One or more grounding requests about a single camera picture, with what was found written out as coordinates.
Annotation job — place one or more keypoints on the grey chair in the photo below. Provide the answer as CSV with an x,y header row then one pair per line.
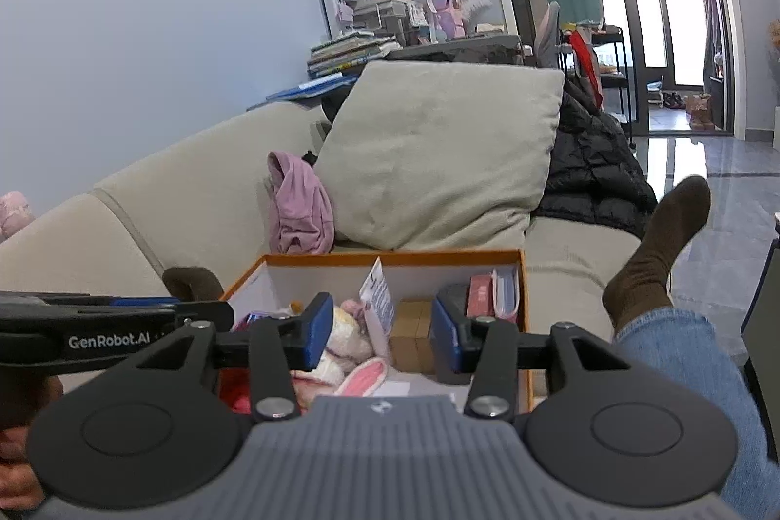
x,y
548,36

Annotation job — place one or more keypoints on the grey desk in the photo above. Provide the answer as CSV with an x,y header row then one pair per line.
x,y
457,46

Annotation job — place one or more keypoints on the wooden blocks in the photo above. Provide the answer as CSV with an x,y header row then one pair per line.
x,y
411,334

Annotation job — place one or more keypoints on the stack of books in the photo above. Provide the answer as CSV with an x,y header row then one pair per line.
x,y
350,54

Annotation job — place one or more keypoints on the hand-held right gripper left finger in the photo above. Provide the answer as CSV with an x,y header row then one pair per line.
x,y
318,331

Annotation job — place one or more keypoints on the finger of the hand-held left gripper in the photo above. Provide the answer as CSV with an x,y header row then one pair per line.
x,y
207,313
146,301

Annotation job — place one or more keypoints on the white desktop organizer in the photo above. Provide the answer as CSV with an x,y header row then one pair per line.
x,y
387,15

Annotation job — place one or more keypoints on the pink plush massage hammer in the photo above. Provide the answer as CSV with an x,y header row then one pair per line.
x,y
13,215

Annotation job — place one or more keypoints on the pair of dark shoes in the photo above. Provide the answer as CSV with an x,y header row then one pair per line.
x,y
673,101

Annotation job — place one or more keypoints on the white blue leaflet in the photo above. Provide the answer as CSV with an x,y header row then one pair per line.
x,y
378,300

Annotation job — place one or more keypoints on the person's left hand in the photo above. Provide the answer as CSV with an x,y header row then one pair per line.
x,y
15,465

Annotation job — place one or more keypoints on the black trolley cart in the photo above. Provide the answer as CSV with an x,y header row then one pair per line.
x,y
615,81

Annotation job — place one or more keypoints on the left foot brown sock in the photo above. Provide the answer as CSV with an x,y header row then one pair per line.
x,y
190,283

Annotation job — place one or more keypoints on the beige cushion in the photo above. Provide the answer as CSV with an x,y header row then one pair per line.
x,y
439,154

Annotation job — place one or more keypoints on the black framed glass door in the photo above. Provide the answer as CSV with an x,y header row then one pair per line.
x,y
637,69

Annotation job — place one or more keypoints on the right leg brown sock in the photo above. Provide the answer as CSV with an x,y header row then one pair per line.
x,y
658,252

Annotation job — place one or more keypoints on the white paper sheet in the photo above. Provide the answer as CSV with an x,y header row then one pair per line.
x,y
393,388

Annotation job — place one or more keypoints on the pink purple toy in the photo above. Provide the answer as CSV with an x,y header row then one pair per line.
x,y
454,14

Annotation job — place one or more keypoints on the black puffer jacket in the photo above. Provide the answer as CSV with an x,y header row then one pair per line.
x,y
591,173

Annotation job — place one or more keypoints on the red garment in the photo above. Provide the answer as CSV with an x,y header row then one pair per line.
x,y
586,66

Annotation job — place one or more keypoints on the blue folder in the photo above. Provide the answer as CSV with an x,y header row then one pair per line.
x,y
304,90

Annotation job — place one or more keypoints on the beige sofa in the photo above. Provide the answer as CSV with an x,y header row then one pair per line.
x,y
152,227

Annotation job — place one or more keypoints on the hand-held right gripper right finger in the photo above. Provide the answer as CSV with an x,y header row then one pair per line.
x,y
445,337

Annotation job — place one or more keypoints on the orange cardboard box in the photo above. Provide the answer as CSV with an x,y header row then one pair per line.
x,y
317,282

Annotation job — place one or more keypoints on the white pink bunny plush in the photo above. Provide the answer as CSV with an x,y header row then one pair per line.
x,y
347,337

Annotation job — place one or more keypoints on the red pink box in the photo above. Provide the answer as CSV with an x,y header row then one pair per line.
x,y
481,294

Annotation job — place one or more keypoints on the dark coffee table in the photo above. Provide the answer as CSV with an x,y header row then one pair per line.
x,y
765,307

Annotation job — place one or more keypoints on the lilac garment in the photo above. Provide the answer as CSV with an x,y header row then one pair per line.
x,y
301,203

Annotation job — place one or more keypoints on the white board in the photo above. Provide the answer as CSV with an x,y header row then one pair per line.
x,y
329,5

